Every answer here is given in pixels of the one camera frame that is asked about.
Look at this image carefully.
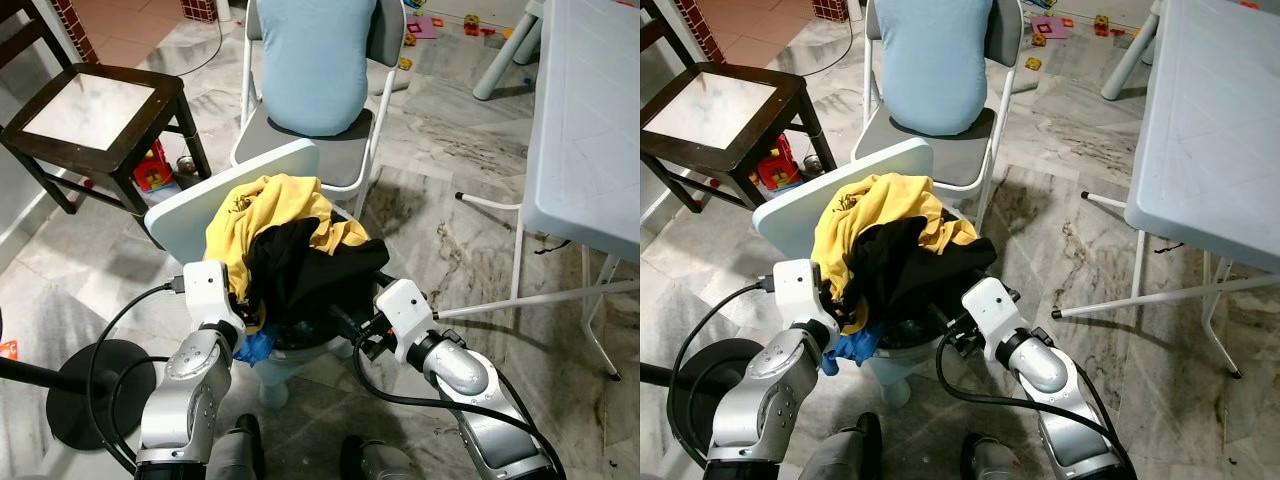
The yellow garment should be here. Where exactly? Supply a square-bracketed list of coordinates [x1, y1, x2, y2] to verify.
[205, 173, 371, 336]
[812, 172, 979, 336]

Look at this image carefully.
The blue garment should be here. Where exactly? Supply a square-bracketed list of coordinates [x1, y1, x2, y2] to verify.
[232, 325, 279, 366]
[820, 322, 881, 376]

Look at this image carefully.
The black garment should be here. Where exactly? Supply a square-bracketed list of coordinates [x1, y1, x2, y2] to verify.
[243, 215, 391, 336]
[850, 215, 999, 331]

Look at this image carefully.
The grey laundry bin with lid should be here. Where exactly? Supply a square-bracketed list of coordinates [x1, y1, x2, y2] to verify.
[145, 138, 361, 353]
[752, 137, 991, 353]

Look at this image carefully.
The right robot leg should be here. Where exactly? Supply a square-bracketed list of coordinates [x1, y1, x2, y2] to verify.
[340, 435, 426, 480]
[960, 432, 1031, 480]

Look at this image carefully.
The robot leg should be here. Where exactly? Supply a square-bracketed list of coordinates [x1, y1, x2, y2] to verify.
[340, 435, 426, 480]
[960, 432, 1031, 480]
[205, 415, 266, 480]
[800, 412, 883, 480]

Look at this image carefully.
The left robot leg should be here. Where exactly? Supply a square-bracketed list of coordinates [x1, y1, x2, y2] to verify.
[800, 412, 883, 480]
[205, 415, 266, 480]

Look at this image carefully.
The red yellow toy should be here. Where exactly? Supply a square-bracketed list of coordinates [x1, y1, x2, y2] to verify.
[758, 135, 803, 191]
[132, 140, 176, 194]

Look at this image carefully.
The dark wooden chair white seat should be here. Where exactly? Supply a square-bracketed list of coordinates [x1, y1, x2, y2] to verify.
[0, 0, 213, 216]
[640, 0, 839, 211]

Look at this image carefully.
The light blue cushion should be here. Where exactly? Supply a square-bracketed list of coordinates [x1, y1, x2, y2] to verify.
[878, 0, 996, 138]
[258, 0, 379, 138]

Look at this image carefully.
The light grey folding table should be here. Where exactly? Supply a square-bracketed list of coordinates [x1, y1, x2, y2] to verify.
[1050, 0, 1280, 379]
[440, 0, 640, 381]

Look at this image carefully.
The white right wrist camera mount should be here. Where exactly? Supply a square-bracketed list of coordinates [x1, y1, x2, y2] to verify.
[375, 279, 438, 363]
[962, 277, 1026, 361]

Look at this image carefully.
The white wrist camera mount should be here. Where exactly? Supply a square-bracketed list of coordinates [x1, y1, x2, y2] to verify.
[375, 279, 438, 363]
[773, 258, 829, 326]
[182, 261, 236, 326]
[962, 277, 1026, 361]

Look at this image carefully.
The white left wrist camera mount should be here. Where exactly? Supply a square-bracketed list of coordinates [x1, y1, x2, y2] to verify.
[182, 261, 236, 326]
[773, 258, 829, 326]

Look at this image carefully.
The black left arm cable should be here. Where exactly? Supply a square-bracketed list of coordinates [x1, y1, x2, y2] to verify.
[668, 278, 777, 466]
[88, 280, 186, 471]

